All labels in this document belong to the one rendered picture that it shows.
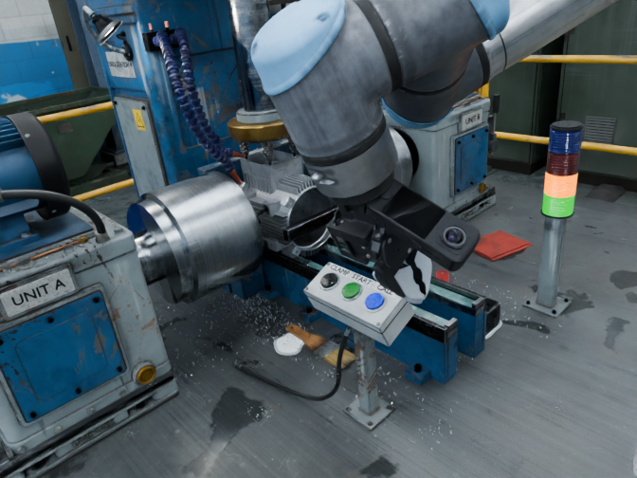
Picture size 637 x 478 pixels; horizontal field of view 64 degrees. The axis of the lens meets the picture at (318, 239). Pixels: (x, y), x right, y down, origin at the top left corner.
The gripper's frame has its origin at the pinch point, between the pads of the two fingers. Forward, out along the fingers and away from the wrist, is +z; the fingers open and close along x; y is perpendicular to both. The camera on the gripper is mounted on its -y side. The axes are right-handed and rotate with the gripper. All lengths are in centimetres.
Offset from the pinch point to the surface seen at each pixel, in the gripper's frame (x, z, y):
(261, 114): -26, -2, 62
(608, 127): -284, 199, 95
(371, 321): 3.0, 8.0, 9.9
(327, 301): 3.1, 8.1, 19.1
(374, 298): -0.4, 7.3, 11.4
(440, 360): -6.5, 33.9, 11.1
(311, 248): -15, 28, 52
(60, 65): -123, 58, 574
